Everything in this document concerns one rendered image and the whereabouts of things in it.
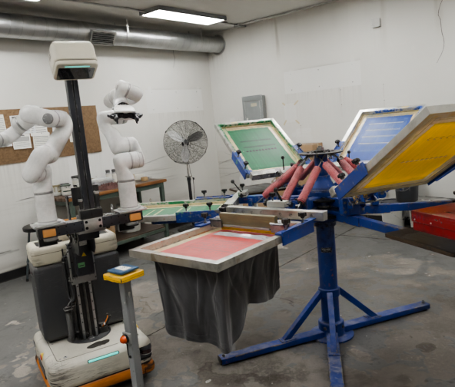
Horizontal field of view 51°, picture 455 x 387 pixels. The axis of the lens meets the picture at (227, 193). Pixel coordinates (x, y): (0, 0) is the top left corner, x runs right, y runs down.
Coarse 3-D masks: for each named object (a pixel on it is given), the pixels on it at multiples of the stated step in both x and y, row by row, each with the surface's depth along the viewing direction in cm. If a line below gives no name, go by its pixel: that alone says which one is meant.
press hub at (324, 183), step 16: (320, 176) 318; (320, 192) 315; (320, 208) 322; (336, 208) 320; (320, 224) 321; (320, 240) 325; (320, 256) 328; (320, 272) 330; (336, 272) 330; (320, 288) 333; (336, 288) 330; (336, 304) 331; (320, 320) 339; (336, 320) 333; (352, 336) 331
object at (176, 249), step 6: (210, 234) 266; (192, 240) 256; (198, 240) 254; (174, 246) 246; (180, 246) 245; (168, 252) 237; (174, 252) 236; (180, 252) 235; (186, 252) 234; (192, 252) 233; (198, 252) 232
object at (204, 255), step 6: (252, 234) 257; (258, 234) 256; (264, 234) 254; (270, 234) 253; (246, 240) 245; (252, 240) 244; (258, 240) 243; (246, 246) 233; (204, 252) 231; (234, 252) 226; (204, 258) 220; (210, 258) 219; (216, 258) 218
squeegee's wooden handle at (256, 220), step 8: (224, 216) 269; (232, 216) 265; (240, 216) 262; (248, 216) 258; (256, 216) 254; (264, 216) 251; (272, 216) 249; (232, 224) 266; (240, 224) 263; (248, 224) 259; (256, 224) 255; (264, 224) 252
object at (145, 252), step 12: (204, 228) 272; (216, 228) 280; (156, 240) 248; (168, 240) 251; (180, 240) 257; (264, 240) 228; (276, 240) 231; (132, 252) 233; (144, 252) 227; (156, 252) 225; (240, 252) 212; (252, 252) 216; (180, 264) 213; (192, 264) 207; (204, 264) 202; (216, 264) 198; (228, 264) 203
